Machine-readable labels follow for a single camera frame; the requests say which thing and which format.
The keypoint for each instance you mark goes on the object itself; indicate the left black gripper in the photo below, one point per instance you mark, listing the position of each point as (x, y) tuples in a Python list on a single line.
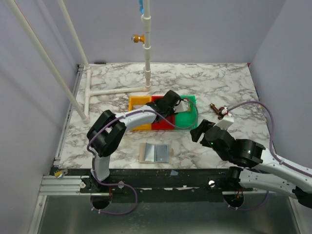
[(172, 112)]

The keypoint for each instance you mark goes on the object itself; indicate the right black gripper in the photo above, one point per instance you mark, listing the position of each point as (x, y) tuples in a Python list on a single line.
[(203, 131)]

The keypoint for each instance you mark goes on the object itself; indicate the dark grey credit card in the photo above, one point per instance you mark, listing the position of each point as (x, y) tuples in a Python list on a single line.
[(162, 153)]

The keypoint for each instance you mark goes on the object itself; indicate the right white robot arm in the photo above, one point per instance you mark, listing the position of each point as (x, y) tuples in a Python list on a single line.
[(254, 165)]

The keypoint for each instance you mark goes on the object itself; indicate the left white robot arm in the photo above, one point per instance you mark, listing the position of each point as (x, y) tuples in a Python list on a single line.
[(108, 130)]

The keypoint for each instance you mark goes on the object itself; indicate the red plastic bin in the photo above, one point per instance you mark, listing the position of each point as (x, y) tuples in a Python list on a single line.
[(164, 125)]

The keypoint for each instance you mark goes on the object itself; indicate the green plastic bin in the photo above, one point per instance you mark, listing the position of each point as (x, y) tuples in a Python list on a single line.
[(186, 119)]

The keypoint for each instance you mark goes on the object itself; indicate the yellow plastic bin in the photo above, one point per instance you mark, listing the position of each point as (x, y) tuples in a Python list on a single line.
[(135, 102)]

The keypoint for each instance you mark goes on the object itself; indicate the brown brass faucet valve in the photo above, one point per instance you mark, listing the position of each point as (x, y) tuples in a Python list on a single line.
[(221, 112)]

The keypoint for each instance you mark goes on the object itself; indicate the orange nozzle on pipe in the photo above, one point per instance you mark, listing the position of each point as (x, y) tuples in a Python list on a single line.
[(138, 38)]

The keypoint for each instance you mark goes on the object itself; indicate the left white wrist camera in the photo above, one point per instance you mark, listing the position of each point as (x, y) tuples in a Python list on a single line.
[(183, 106)]

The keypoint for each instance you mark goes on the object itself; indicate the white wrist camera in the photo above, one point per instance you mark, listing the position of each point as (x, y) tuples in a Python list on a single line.
[(183, 106), (226, 122)]

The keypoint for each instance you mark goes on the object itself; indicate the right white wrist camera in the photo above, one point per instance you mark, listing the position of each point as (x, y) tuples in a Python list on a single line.
[(226, 122)]

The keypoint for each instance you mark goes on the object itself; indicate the black mounting rail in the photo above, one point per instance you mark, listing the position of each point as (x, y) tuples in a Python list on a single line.
[(163, 185)]

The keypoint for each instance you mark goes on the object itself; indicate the white PVC pipe frame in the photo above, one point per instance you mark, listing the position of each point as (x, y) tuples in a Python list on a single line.
[(144, 6)]

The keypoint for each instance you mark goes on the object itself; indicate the aluminium extrusion frame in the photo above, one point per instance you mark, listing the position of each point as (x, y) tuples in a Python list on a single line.
[(67, 185)]

